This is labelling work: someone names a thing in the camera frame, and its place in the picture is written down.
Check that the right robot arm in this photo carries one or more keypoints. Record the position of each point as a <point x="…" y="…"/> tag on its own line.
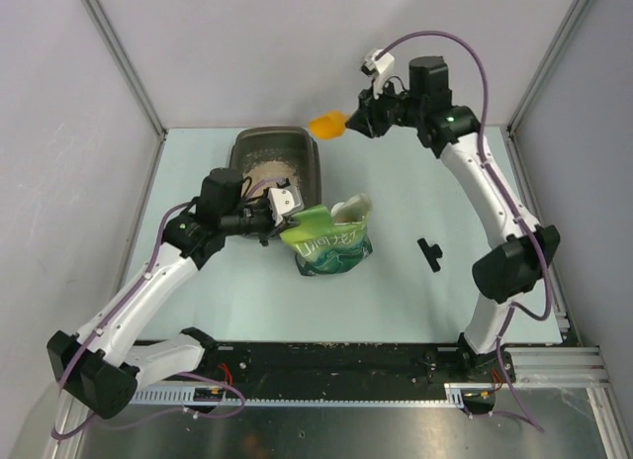
<point x="521" y="247"/>

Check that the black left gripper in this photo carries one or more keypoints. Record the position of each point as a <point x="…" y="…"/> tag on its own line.
<point x="273" y="229"/>

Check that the yellow plastic scoop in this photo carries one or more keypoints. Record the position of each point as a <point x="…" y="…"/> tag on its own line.
<point x="328" y="126"/>

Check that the black bag clip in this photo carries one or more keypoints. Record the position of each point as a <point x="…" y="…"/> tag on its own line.
<point x="432" y="253"/>

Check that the beige litter pile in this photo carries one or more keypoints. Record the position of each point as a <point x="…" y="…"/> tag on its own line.
<point x="268" y="173"/>

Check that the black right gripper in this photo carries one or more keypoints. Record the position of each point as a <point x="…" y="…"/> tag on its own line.
<point x="362" y="122"/>

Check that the grey slotted cable duct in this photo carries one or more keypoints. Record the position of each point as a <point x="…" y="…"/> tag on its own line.
<point x="206" y="396"/>

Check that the dark grey litter box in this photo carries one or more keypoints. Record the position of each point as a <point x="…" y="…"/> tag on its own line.
<point x="268" y="155"/>

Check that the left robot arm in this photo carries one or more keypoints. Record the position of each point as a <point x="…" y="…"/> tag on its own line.
<point x="100" y="364"/>

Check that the green litter bag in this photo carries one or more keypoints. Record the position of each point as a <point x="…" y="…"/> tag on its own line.
<point x="331" y="241"/>

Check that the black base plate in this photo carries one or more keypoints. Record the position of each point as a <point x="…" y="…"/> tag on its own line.
<point x="304" y="386"/>

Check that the aluminium frame rail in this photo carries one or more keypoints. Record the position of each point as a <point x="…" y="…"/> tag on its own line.
<point x="255" y="363"/>

